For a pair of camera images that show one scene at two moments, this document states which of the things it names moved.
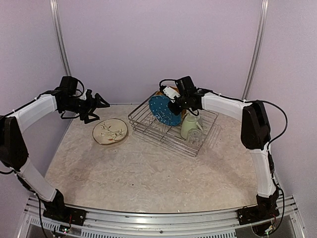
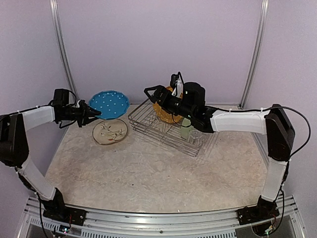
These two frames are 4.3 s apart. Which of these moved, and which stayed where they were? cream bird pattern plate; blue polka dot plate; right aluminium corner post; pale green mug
Moved: blue polka dot plate
Stayed: pale green mug; right aluminium corner post; cream bird pattern plate
